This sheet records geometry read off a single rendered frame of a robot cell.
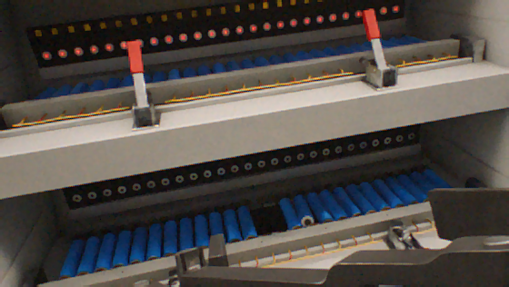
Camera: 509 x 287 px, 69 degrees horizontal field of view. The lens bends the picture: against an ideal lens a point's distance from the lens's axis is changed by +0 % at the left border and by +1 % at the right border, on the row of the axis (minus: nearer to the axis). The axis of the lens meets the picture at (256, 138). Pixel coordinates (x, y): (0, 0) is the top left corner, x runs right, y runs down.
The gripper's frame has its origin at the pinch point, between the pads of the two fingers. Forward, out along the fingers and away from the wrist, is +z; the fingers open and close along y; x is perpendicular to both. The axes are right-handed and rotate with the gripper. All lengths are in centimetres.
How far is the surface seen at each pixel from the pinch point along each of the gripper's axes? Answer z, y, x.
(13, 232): 26.2, -30.2, 3.7
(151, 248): 27.8, -15.5, -1.5
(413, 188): 29.0, 21.1, -1.0
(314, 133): 18.2, 5.3, 8.1
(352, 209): 27.4, 11.0, -1.9
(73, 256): 29.3, -25.2, -0.7
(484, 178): 26.4, 30.1, -1.3
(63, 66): 30.4, -23.8, 24.5
